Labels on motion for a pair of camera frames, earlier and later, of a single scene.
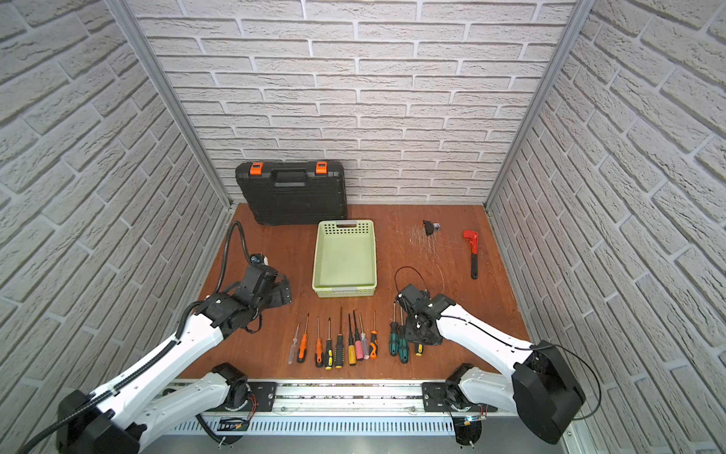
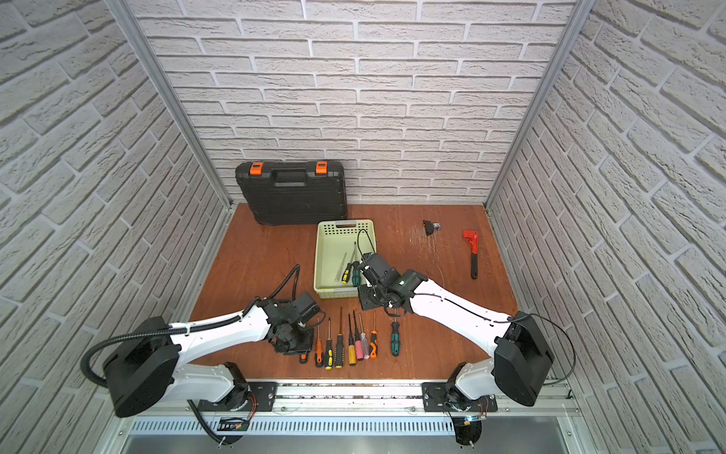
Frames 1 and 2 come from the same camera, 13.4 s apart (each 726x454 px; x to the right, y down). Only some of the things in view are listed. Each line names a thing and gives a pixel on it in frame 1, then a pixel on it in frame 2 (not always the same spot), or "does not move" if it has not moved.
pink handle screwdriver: x=358 y=344 does not move
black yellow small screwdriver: x=329 y=353 does not move
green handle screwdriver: x=393 y=334 does not move
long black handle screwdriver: x=339 y=346 does not move
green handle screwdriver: x=403 y=342 → x=356 y=275
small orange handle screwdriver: x=319 y=357 does not move
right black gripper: x=409 y=328 → x=363 y=292
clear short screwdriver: x=365 y=344 does not move
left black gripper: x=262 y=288 → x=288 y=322
